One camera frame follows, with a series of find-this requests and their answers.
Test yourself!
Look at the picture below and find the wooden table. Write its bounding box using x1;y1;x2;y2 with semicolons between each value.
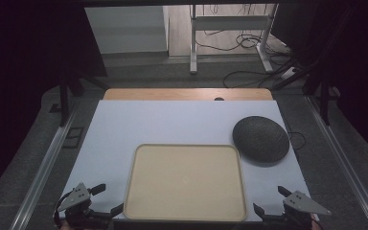
103;87;274;103

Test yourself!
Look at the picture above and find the beige plastic tray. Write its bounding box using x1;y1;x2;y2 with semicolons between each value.
123;143;248;223

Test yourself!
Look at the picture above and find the dark floor socket box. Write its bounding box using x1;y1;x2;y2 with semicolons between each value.
61;126;85;150

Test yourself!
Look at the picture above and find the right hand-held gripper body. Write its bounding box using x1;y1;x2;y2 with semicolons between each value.
263;190;333;230

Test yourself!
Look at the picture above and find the thin black cable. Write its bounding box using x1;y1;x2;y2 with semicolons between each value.
287;129;307;151

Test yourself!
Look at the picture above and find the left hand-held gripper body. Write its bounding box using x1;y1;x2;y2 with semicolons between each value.
54;182;115;230

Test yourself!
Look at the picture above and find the dark curtain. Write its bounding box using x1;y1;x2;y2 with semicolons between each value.
271;0;368;167
0;0;108;205

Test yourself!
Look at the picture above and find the white power strip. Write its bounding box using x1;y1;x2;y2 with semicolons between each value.
280;65;299;81

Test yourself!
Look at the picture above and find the white table mat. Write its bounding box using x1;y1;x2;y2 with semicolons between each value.
58;100;312;223

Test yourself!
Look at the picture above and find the white metal desk frame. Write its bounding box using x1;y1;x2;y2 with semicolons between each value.
189;3;280;76

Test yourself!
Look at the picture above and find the aluminium floor rail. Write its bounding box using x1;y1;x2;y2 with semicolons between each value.
9;103;81;230
304;95;368;230

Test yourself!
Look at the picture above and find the black floor cable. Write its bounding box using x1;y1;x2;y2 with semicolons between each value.
221;57;303;89
194;28;290;56

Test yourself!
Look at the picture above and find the black metal stand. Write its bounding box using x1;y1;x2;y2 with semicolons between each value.
57;61;110;127
270;0;367;127

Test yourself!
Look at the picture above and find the person's right hand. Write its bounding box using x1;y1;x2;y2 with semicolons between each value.
310;214;322;230

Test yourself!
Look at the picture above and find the white cabinet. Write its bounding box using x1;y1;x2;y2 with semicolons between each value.
83;5;171;56

